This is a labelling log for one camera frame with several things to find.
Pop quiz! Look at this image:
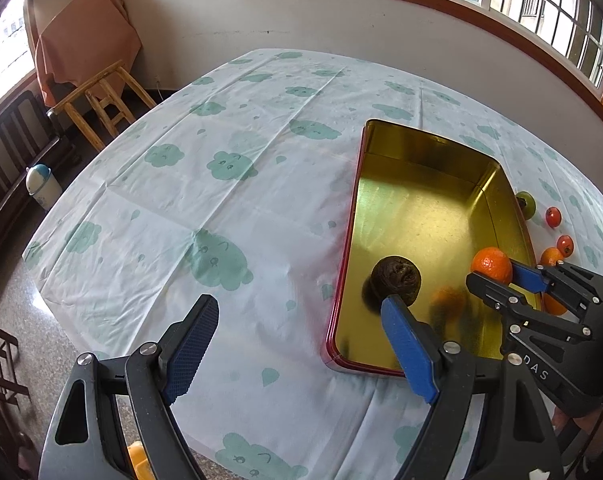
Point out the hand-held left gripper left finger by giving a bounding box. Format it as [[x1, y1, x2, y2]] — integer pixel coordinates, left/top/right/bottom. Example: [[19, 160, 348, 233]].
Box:
[[39, 294, 220, 480]]

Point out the bright side window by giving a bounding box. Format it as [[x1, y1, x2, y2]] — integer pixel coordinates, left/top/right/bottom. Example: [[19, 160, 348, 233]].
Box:
[[0, 0, 40, 121]]

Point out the white bin with blue lid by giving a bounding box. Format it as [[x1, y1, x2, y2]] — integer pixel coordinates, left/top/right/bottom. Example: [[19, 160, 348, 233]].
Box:
[[26, 163, 63, 211]]

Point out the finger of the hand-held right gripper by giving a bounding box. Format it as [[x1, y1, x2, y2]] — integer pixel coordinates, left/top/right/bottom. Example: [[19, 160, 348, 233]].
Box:
[[509, 259, 603, 311], [465, 270, 596, 343]]

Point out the wooden stool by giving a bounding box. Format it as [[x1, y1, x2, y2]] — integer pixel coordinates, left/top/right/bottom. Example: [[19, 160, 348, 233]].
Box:
[[48, 59, 157, 153]]

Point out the cloud printed white tablecloth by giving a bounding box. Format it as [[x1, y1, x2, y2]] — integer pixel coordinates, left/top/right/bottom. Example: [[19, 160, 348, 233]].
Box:
[[22, 49, 603, 480]]

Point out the red tin box gold inside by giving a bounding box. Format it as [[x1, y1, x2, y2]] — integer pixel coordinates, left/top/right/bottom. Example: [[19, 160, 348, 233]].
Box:
[[321, 119, 545, 378]]

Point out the dark wooden bench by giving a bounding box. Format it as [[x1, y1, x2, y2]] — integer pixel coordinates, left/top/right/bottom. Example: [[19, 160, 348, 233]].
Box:
[[0, 89, 82, 281]]

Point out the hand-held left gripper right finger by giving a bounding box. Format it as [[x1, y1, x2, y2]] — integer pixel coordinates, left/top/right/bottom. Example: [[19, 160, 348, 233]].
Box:
[[380, 295, 565, 480]]

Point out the orange cloth cover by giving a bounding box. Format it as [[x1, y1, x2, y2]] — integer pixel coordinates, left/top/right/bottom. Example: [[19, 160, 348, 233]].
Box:
[[34, 0, 143, 108]]

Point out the green tomato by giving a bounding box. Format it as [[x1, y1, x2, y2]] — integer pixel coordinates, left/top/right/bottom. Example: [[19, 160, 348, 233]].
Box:
[[515, 191, 537, 220]]

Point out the dark brown wrinkled passion fruit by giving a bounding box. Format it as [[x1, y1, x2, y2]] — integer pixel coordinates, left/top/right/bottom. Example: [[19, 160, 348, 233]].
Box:
[[370, 255, 423, 307]]

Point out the yellow plastic object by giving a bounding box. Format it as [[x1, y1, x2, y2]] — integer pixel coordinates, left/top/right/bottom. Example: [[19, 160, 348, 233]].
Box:
[[128, 442, 155, 480]]

